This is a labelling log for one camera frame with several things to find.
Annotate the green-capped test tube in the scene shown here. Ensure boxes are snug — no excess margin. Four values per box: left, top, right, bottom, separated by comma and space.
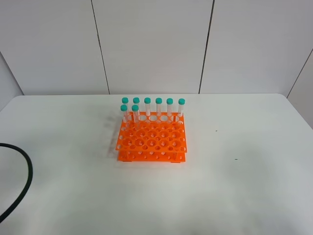
132, 104, 140, 130

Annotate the orange test tube rack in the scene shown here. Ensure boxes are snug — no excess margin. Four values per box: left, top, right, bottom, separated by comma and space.
115, 112, 187, 163

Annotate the second row left tube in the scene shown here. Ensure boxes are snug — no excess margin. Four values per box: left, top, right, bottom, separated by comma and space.
120, 104, 129, 127

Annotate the thick black cable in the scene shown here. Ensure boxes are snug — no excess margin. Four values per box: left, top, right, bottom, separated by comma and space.
0, 143, 33, 221

